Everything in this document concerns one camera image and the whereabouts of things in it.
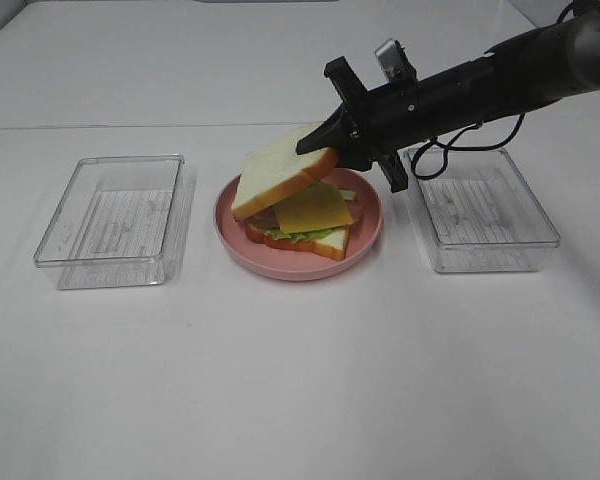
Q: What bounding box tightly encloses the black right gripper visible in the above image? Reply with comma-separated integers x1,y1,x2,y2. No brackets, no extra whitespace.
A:
296,57,417,193

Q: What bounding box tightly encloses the bread slice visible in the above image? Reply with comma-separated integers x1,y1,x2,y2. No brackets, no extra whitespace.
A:
231,123,339,221
244,222,350,261

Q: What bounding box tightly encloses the yellow cheese slice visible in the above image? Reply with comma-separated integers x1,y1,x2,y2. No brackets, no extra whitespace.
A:
273,182,357,234

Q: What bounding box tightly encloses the pink bacon strip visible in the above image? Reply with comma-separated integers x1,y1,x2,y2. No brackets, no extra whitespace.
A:
249,195,365,227

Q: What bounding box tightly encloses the green lettuce leaf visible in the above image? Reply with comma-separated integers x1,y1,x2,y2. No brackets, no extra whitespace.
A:
262,187,357,245

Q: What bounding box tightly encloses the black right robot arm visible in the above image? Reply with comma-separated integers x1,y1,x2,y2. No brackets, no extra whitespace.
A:
296,1,600,192

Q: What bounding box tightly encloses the pink round plate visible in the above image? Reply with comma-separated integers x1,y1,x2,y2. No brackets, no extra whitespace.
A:
214,168,382,281

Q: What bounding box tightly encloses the right clear plastic tray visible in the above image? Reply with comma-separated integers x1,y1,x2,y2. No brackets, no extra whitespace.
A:
406,149,561,274

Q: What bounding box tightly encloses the clear plastic tray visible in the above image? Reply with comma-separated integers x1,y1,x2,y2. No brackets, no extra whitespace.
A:
33,154,195,290
406,149,561,274

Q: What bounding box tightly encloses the left clear plastic tray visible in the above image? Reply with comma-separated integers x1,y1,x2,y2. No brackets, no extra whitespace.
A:
33,154,195,290

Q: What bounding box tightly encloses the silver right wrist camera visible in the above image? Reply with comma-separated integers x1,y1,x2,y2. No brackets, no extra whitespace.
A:
374,38,418,84

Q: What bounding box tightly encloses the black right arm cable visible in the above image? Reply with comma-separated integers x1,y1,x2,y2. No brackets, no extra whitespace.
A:
412,112,527,180

